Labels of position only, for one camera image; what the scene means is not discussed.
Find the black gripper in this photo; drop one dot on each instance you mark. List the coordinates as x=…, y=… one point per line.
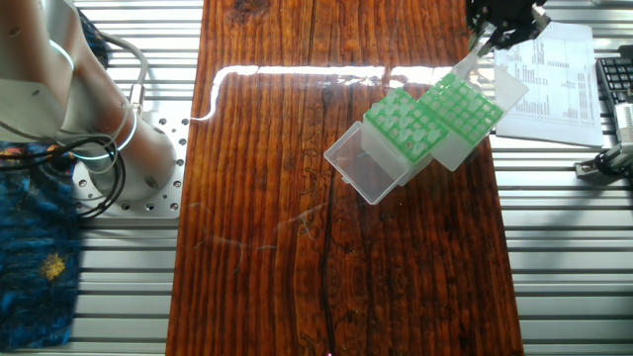
x=504, y=11

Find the clear box green tip rack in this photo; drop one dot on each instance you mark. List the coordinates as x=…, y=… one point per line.
x=363, y=165
x=452, y=155

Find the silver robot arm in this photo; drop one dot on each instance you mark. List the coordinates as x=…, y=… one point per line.
x=44, y=84

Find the white printed paper sheet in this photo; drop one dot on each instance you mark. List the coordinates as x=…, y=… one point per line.
x=578, y=114

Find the black computer keyboard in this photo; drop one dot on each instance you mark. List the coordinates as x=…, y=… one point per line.
x=615, y=74

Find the white grey box device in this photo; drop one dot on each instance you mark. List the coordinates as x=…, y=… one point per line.
x=625, y=123

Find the small grey mounted device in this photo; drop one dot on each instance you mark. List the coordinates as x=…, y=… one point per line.
x=593, y=170

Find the brown wooden board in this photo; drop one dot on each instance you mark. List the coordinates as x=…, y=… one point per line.
x=277, y=296

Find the blue painted cloth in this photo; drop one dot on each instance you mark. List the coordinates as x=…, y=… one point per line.
x=34, y=277

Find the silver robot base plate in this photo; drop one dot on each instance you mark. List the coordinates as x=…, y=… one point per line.
x=170, y=198

